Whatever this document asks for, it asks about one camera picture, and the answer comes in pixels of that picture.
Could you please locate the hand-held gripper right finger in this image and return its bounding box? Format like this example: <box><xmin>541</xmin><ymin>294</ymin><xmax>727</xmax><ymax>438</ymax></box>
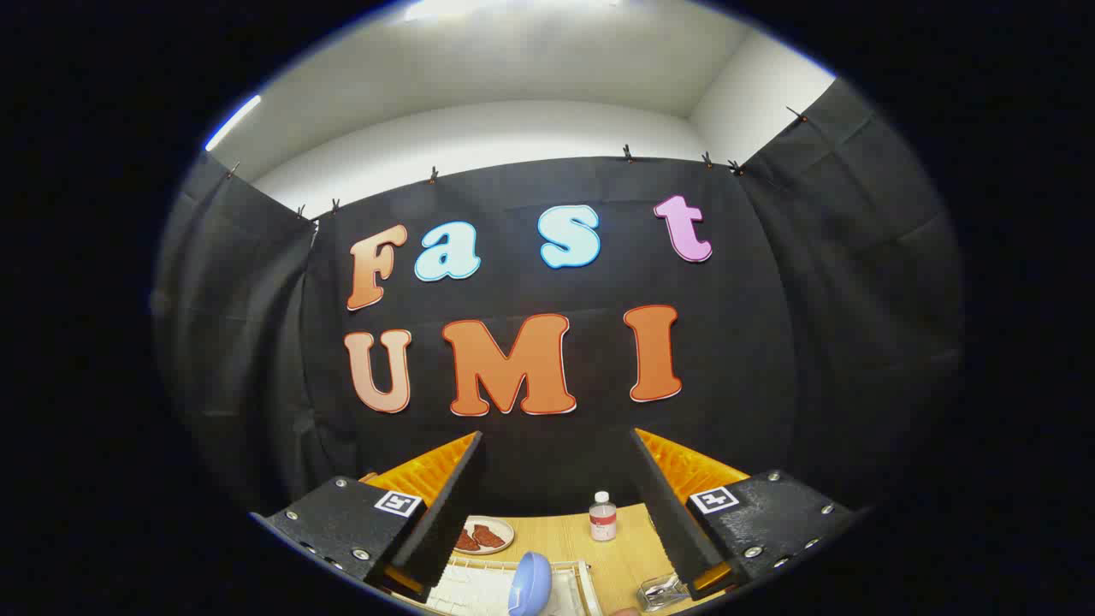
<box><xmin>630</xmin><ymin>427</ymin><xmax>859</xmax><ymax>600</ymax></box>

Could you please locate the metal wire basket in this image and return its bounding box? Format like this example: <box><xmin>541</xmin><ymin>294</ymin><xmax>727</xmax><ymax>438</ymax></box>
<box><xmin>636</xmin><ymin>573</ymin><xmax>692</xmax><ymax>613</ymax></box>

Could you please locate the black backdrop cloth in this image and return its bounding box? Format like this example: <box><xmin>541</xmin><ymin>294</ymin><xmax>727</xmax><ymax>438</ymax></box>
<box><xmin>152</xmin><ymin>81</ymin><xmax>966</xmax><ymax>523</ymax></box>

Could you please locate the beige plate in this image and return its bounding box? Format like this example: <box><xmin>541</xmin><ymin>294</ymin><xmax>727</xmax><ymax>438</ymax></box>
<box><xmin>453</xmin><ymin>515</ymin><xmax>516</xmax><ymax>556</ymax></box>

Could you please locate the blue plate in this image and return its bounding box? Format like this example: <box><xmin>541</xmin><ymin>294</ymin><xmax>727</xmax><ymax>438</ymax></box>
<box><xmin>508</xmin><ymin>552</ymin><xmax>553</xmax><ymax>616</ymax></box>

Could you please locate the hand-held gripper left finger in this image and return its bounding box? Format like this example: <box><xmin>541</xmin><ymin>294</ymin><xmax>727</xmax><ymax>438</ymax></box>
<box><xmin>251</xmin><ymin>430</ymin><xmax>485</xmax><ymax>604</ymax></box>

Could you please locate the clear bottle with red label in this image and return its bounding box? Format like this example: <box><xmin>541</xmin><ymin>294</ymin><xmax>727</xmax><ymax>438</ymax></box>
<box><xmin>589</xmin><ymin>491</ymin><xmax>618</xmax><ymax>542</ymax></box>

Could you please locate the ceiling light strip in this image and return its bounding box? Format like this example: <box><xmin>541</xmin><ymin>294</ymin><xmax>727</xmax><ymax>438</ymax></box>
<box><xmin>204</xmin><ymin>94</ymin><xmax>263</xmax><ymax>152</ymax></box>

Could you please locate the row of small cloth clips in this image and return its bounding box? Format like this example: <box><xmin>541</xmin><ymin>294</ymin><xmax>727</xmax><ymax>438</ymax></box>
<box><xmin>225</xmin><ymin>106</ymin><xmax>810</xmax><ymax>220</ymax></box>

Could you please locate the white wire dish rack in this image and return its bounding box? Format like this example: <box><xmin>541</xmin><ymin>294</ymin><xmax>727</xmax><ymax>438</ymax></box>
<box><xmin>423</xmin><ymin>554</ymin><xmax>604</xmax><ymax>616</ymax></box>

